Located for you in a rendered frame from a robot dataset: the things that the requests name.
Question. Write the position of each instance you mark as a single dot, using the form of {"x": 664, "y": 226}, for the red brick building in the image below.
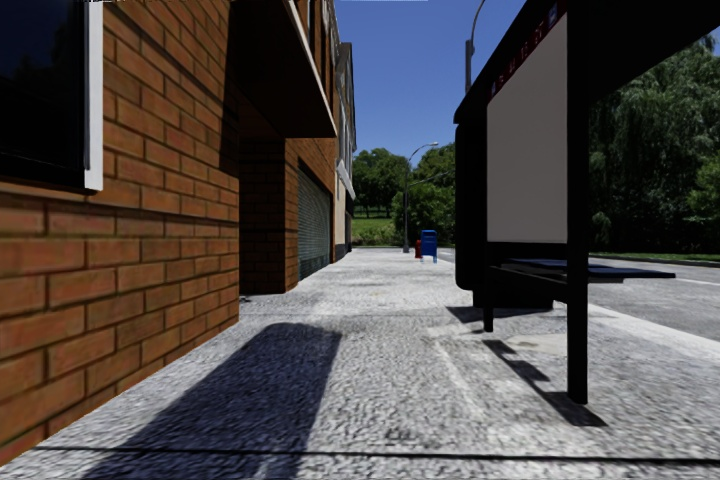
{"x": 156, "y": 210}

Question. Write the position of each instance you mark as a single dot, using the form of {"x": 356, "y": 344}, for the grey street lamp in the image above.
{"x": 469, "y": 54}
{"x": 406, "y": 210}

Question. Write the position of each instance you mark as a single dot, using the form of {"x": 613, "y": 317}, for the black bus shelter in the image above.
{"x": 528, "y": 150}

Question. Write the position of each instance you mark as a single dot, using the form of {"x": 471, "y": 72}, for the trees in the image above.
{"x": 654, "y": 156}

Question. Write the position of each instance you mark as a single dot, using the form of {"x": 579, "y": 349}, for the blue letter box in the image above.
{"x": 429, "y": 243}

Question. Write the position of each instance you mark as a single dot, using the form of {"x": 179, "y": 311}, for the red fire hydrant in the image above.
{"x": 417, "y": 249}

